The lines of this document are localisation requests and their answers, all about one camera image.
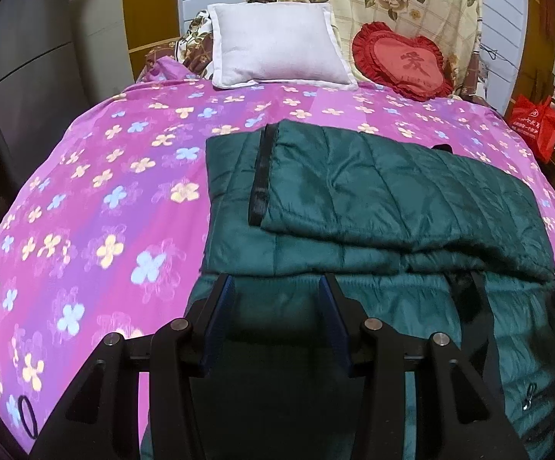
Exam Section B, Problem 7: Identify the dark green puffer jacket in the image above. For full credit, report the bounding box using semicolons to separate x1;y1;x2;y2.
141;122;555;460

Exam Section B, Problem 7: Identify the purple floral bed sheet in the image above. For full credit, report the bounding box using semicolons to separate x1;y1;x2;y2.
0;56;555;456

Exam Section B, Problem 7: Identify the brown floral bedding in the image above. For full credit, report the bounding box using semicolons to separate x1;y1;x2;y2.
144;10;216;82

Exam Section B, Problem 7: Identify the grey refrigerator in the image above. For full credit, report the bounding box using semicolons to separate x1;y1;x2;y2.
0;0;137;187

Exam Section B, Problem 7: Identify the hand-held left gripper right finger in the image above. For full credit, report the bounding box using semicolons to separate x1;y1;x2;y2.
320;274;530;460

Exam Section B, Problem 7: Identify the red heart-shaped cushion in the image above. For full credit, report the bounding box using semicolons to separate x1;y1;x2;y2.
353;21;455;102

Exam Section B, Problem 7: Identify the black hair tie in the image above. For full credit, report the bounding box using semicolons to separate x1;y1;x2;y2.
19;395;39;439

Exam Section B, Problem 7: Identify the red gift bag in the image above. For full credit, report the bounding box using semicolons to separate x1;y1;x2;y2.
510;95;555;163

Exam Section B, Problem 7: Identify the white square pillow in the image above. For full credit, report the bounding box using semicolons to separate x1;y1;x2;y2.
207;2;359;91

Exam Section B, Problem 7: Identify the yellow wooden door panel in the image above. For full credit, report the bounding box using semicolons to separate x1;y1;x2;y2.
122;0;185;53

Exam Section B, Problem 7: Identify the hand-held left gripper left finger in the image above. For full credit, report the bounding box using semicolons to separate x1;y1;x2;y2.
31;274;236;460

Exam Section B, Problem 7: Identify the brown wooden door frame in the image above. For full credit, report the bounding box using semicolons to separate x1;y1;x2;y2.
512;0;555;106

